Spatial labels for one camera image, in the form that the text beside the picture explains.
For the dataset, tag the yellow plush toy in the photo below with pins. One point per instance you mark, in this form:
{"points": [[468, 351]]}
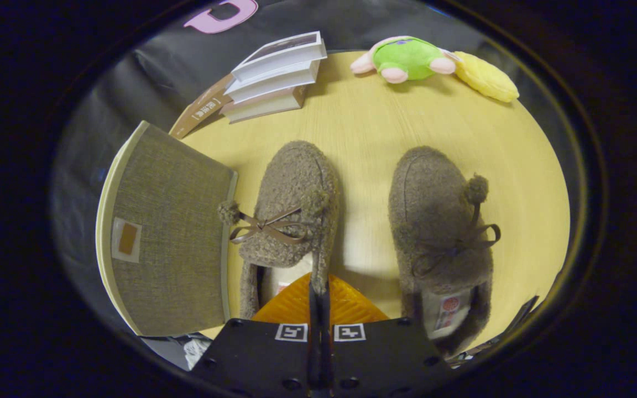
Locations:
{"points": [[487, 77]]}

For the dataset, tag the green and pink plush toy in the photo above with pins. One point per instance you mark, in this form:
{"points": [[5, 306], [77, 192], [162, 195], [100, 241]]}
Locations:
{"points": [[407, 58]]}

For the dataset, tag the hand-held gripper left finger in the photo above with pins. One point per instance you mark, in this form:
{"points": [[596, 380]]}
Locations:
{"points": [[257, 359]]}

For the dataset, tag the beige book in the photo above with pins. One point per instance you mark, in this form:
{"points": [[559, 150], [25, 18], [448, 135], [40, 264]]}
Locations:
{"points": [[263, 108]]}

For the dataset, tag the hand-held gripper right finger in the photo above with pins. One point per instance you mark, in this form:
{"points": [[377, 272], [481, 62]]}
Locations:
{"points": [[385, 359]]}

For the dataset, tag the brown fuzzy slipper shoe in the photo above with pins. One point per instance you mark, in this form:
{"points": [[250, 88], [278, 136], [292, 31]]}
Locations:
{"points": [[291, 177], [434, 221]]}

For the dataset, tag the plain white book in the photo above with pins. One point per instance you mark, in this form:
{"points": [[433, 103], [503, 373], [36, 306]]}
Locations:
{"points": [[274, 85]]}

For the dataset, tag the black backdrop cloth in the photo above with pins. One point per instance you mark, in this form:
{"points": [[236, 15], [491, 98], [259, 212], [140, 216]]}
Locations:
{"points": [[147, 77]]}

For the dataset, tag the white book with photo cover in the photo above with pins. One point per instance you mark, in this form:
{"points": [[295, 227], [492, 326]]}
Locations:
{"points": [[282, 47]]}

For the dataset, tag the brown book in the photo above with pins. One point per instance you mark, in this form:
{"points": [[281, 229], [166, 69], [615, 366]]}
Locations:
{"points": [[202, 108]]}

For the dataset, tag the grey fabric storage box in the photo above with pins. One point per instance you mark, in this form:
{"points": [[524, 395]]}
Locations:
{"points": [[175, 232]]}

